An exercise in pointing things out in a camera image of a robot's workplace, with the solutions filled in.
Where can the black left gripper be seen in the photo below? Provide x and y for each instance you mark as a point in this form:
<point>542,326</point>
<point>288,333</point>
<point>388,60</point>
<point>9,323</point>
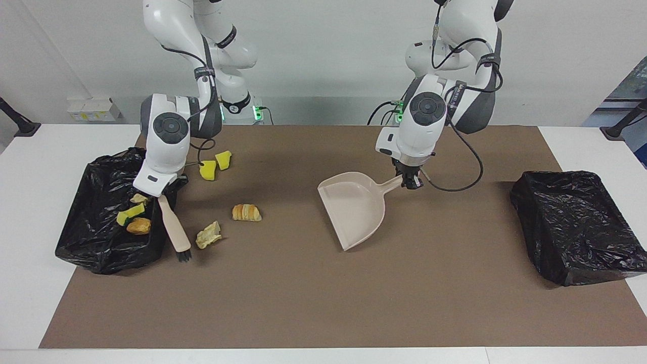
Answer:
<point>408,167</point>

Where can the beige plastic dustpan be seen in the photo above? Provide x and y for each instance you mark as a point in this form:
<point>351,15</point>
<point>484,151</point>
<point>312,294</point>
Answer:
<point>354,212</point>

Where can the large striped croissant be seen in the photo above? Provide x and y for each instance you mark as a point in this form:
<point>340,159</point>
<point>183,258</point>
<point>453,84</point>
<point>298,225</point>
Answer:
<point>246,213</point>

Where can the yellow sponge piece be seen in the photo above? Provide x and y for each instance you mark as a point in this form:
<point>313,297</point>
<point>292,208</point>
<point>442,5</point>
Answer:
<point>208,171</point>
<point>223,160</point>

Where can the pale bread piece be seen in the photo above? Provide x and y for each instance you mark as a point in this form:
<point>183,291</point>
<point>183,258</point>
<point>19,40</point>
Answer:
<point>208,236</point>

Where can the beige hand brush black bristles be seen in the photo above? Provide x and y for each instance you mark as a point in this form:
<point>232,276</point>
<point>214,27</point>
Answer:
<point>174,227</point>

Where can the small striped croissant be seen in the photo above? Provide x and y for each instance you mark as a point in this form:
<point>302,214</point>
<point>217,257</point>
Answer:
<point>139,199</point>

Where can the brown oval bread roll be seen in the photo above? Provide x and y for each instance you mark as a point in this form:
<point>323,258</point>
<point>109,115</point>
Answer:
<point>139,226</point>

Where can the notched yellow sponge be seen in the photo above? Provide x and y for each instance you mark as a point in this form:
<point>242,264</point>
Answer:
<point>129,216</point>

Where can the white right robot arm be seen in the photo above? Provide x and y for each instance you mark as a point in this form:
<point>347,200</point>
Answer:
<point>169,146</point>

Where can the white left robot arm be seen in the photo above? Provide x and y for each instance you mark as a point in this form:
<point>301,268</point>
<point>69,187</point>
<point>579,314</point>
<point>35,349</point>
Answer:
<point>429,121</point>

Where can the black bag lined bin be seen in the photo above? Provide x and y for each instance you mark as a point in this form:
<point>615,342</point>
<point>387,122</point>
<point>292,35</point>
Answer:
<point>91,242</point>
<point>576,227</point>

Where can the brown table mat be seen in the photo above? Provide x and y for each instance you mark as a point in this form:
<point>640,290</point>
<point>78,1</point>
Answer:
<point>323,303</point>

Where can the black stand foot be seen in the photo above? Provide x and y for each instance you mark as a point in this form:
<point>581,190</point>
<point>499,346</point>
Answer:
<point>22,126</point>
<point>619,129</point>

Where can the white wall socket box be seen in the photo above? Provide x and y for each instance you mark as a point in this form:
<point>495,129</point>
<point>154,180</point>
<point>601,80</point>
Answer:
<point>93,109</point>

